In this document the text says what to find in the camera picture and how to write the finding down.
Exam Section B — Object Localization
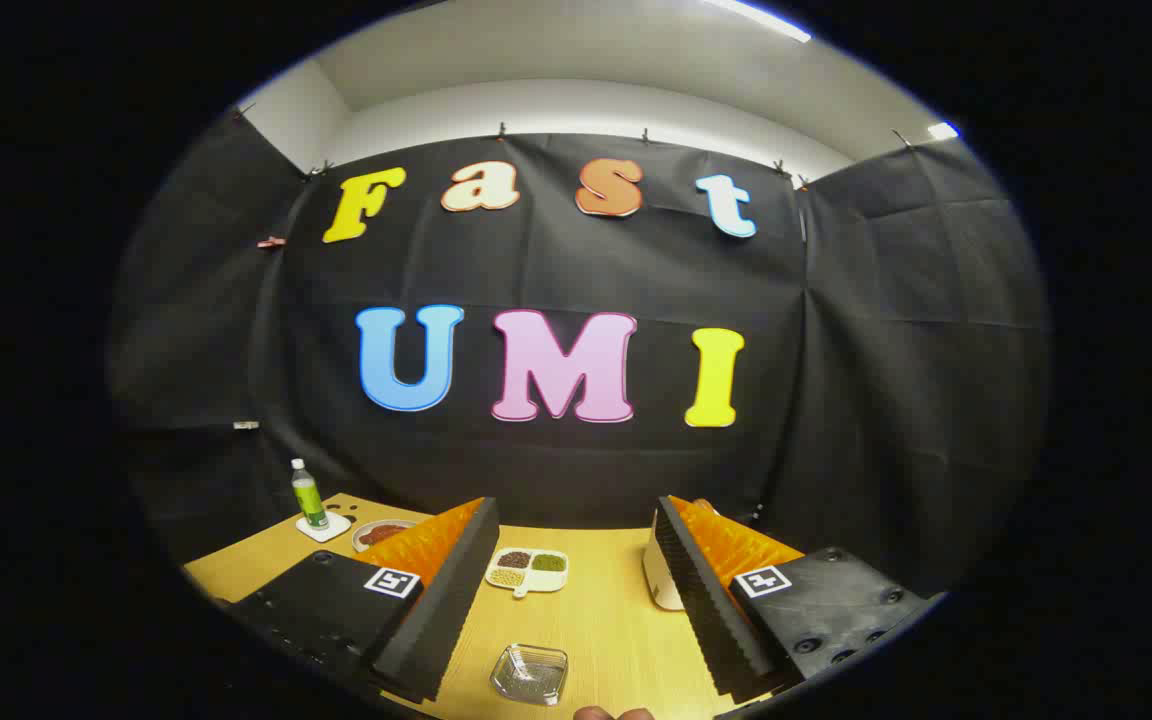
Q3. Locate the white plate with food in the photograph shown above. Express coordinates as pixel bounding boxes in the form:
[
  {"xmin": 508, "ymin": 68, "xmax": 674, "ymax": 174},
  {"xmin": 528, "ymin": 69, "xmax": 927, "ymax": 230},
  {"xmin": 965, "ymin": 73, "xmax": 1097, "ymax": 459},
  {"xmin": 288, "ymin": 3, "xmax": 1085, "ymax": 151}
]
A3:
[{"xmin": 352, "ymin": 519, "xmax": 418, "ymax": 553}]

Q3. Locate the white square coaster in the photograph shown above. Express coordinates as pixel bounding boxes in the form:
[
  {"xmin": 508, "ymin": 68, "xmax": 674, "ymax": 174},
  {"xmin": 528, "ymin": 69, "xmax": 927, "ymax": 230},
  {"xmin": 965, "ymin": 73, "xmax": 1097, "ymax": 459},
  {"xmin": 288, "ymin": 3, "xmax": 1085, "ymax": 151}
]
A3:
[{"xmin": 296, "ymin": 512, "xmax": 353, "ymax": 544}]

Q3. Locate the white toaster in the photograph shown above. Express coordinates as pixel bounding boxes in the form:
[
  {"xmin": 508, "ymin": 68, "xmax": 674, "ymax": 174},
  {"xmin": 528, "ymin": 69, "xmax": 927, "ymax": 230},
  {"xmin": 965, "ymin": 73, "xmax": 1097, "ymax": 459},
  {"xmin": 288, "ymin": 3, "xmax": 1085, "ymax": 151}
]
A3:
[{"xmin": 642, "ymin": 515, "xmax": 687, "ymax": 612}]

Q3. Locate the metal wire drain basket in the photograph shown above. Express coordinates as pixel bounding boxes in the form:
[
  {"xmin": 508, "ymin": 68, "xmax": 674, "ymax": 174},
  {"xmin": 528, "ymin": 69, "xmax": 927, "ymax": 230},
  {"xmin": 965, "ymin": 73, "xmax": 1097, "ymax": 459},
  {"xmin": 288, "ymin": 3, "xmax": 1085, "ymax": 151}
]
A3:
[{"xmin": 489, "ymin": 643, "xmax": 569, "ymax": 707}]

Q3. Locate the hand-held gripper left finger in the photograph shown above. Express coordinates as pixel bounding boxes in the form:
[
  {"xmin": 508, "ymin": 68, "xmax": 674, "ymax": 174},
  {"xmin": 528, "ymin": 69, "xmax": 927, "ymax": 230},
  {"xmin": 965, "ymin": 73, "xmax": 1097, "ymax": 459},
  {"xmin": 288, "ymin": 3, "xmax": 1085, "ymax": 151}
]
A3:
[{"xmin": 226, "ymin": 497, "xmax": 502, "ymax": 704}]

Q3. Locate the white divided tray with beans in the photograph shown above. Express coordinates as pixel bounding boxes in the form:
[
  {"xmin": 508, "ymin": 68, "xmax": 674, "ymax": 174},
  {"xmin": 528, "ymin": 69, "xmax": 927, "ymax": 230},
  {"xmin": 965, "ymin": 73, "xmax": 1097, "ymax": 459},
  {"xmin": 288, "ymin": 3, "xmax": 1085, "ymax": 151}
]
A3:
[{"xmin": 485, "ymin": 547, "xmax": 570, "ymax": 599}]

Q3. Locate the green drink bottle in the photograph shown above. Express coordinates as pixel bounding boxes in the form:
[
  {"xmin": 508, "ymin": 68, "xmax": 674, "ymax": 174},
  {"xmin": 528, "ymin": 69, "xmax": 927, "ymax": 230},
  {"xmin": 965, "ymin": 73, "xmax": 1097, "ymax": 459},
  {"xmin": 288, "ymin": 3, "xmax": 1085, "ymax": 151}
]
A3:
[{"xmin": 291, "ymin": 459, "xmax": 330, "ymax": 531}]

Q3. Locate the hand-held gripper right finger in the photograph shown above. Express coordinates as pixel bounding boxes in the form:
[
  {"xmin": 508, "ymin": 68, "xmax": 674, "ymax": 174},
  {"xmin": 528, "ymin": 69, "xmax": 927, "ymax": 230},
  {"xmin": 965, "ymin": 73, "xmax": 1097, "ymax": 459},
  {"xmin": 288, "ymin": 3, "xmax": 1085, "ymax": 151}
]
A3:
[{"xmin": 654, "ymin": 495, "xmax": 942, "ymax": 704}]

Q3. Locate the ceiling light strip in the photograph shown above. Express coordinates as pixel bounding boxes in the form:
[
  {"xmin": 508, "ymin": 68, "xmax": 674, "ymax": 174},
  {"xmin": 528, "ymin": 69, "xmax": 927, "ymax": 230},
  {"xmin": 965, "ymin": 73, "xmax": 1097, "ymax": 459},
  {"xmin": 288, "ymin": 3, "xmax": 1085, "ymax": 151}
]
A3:
[{"xmin": 704, "ymin": 0, "xmax": 813, "ymax": 44}]

